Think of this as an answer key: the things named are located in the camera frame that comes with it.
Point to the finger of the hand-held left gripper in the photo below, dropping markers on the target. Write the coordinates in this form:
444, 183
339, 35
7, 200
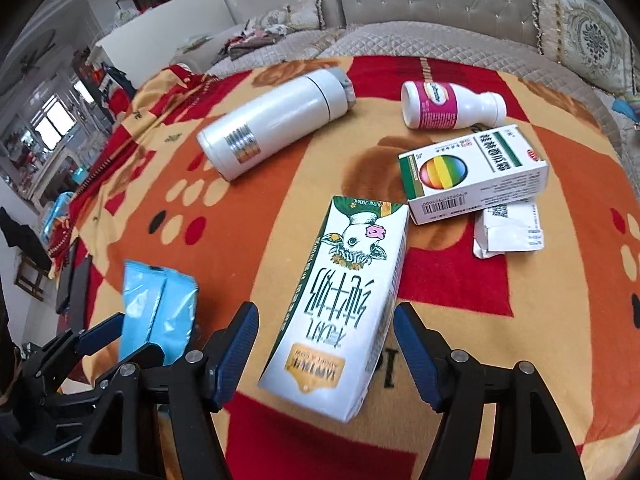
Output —
150, 355
100, 332

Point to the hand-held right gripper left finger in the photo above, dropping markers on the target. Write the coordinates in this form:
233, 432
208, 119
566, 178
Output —
235, 355

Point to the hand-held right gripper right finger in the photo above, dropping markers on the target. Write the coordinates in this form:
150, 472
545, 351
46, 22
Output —
415, 355

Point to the light blue plastic packet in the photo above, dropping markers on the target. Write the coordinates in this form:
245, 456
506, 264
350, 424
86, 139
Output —
160, 300

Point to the white milk carton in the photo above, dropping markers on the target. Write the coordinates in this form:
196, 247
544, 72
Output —
340, 300

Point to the black flat device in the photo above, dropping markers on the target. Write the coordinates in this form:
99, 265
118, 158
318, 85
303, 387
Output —
75, 285

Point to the wooden stool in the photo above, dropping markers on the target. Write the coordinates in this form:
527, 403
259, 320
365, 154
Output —
27, 280

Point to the blue wet wipes pack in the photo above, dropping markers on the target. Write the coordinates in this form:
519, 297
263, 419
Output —
57, 215

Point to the torn small white box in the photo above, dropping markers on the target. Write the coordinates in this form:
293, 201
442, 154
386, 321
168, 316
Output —
505, 237

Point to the orange red printed blanket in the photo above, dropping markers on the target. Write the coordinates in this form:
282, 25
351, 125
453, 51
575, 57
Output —
575, 310

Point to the white medicine box green stripe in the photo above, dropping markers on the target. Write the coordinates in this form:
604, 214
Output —
475, 175

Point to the window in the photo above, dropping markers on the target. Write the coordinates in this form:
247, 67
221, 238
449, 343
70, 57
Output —
52, 125

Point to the white thermos bottle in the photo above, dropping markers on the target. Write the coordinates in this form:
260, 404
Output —
270, 125

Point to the white bottle magenta label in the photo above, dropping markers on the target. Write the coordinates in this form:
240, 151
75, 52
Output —
450, 105

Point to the dark ceiling fan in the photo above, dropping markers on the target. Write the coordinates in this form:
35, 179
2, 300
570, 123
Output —
32, 52

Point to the white cabinet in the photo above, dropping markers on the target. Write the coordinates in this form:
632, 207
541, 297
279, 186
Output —
160, 35

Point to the pile of clothes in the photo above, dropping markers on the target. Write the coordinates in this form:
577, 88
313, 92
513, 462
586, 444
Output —
255, 42

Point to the blue striped cloth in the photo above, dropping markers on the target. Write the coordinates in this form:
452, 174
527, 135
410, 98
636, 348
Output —
627, 106

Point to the small ornate patterned cushion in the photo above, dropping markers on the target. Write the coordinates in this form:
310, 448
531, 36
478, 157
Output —
295, 17

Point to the large ornate patterned cushion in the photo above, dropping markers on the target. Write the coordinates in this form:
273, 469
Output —
595, 35

